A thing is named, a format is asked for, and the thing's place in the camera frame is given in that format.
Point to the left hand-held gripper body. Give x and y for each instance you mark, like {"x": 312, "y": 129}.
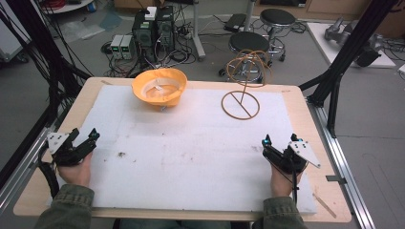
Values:
{"x": 65, "y": 152}

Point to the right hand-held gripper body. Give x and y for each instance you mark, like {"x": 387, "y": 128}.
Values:
{"x": 288, "y": 159}

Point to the orange bucket hat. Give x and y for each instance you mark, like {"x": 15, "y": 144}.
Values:
{"x": 159, "y": 90}

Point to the person's left hand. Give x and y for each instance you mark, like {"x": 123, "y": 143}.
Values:
{"x": 76, "y": 173}

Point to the person's right hand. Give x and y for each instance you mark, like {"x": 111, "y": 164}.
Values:
{"x": 281, "y": 183}

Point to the grey tape piece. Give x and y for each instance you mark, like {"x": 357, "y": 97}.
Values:
{"x": 336, "y": 179}

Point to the thin wooden stick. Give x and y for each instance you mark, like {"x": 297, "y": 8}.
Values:
{"x": 324, "y": 205}

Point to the white foam mat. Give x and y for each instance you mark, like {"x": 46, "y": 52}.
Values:
{"x": 191, "y": 159}

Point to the white board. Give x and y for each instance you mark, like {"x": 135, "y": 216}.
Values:
{"x": 331, "y": 52}

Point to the grey power supply unit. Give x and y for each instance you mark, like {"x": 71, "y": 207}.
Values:
{"x": 128, "y": 46}
{"x": 116, "y": 46}

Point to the black round stool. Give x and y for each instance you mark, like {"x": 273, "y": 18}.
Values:
{"x": 249, "y": 42}
{"x": 277, "y": 16}

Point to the grey equipment case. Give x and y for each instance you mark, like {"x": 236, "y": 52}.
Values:
{"x": 9, "y": 46}

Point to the black computer tower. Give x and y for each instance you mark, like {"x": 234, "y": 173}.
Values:
{"x": 144, "y": 36}
{"x": 165, "y": 28}

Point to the grey robot part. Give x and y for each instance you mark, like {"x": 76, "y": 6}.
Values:
{"x": 338, "y": 31}

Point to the black flat box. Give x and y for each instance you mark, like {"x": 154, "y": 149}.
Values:
{"x": 235, "y": 22}

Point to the white round table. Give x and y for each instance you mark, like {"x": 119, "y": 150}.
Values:
{"x": 68, "y": 6}

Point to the grey metal stand leg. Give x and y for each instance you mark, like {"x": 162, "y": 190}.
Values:
{"x": 196, "y": 30}

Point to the white box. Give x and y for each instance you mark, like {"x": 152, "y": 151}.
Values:
{"x": 151, "y": 13}

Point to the aluminium rail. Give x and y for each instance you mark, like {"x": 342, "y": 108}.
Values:
{"x": 344, "y": 165}
{"x": 19, "y": 178}

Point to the black metal frame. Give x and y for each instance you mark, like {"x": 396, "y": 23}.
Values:
{"x": 347, "y": 54}
{"x": 30, "y": 41}

